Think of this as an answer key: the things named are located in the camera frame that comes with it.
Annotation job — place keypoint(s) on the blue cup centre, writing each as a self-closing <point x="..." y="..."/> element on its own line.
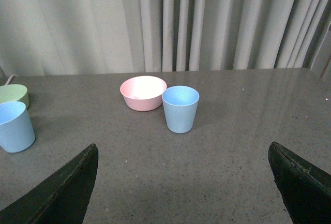
<point x="17" y="133"/>

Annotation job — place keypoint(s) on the blue cup right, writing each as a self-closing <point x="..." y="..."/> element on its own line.
<point x="180" y="105"/>

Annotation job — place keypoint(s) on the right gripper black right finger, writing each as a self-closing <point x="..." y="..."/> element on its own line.
<point x="305" y="188"/>

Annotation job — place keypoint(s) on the blue cup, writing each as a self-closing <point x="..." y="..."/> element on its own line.
<point x="17" y="133"/>
<point x="180" y="105"/>

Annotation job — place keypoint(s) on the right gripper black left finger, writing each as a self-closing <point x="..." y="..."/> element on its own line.
<point x="63" y="197"/>

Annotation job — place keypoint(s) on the grey curtain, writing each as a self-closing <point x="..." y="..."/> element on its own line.
<point x="62" y="37"/>

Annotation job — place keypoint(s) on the green bowl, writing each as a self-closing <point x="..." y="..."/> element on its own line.
<point x="14" y="92"/>

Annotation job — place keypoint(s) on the pink bowl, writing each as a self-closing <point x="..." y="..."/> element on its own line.
<point x="143" y="93"/>

